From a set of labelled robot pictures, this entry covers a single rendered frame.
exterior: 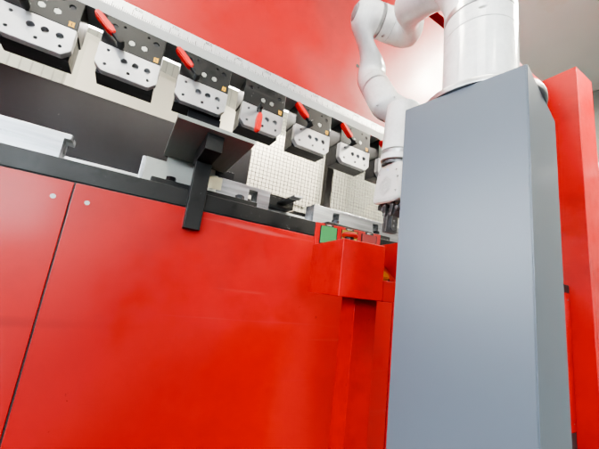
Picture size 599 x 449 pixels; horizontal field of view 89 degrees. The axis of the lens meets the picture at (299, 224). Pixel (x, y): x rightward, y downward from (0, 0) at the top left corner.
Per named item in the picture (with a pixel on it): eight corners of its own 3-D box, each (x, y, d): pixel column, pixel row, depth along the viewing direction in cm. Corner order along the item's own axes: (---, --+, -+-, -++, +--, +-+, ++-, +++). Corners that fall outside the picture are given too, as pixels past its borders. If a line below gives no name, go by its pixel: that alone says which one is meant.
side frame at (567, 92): (604, 463, 153) (576, 65, 199) (448, 399, 226) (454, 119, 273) (622, 455, 164) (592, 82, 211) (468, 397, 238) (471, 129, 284)
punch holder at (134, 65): (92, 66, 79) (108, 13, 82) (94, 83, 86) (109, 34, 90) (154, 90, 86) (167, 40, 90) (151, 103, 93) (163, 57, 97)
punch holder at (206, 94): (173, 97, 89) (184, 48, 92) (169, 110, 96) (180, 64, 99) (224, 116, 96) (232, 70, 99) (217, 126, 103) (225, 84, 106)
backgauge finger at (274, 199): (283, 196, 112) (285, 183, 113) (257, 208, 134) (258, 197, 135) (311, 204, 117) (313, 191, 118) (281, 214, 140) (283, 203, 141)
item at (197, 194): (190, 222, 66) (208, 132, 70) (179, 229, 78) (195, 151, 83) (208, 226, 68) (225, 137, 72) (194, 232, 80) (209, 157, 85)
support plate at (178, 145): (177, 117, 65) (178, 112, 66) (163, 155, 88) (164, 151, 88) (255, 144, 74) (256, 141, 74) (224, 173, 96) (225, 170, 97)
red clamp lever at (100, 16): (99, 5, 78) (126, 41, 80) (100, 17, 81) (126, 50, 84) (92, 7, 77) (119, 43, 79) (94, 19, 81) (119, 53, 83)
